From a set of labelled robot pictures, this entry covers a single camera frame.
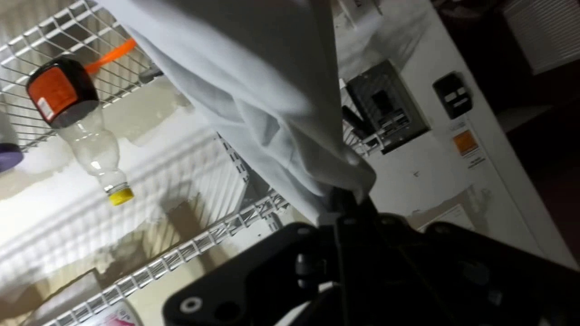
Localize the grey electrical panel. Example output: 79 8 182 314
347 60 430 154

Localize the grey cloth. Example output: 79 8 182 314
97 0 376 225

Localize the white wire shelf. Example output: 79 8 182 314
0 0 425 326

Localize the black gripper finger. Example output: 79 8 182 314
320 189 387 326

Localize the clear bottle yellow cap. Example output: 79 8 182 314
26 57 135 207

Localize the orange brush on shelf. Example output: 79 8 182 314
86 39 139 75

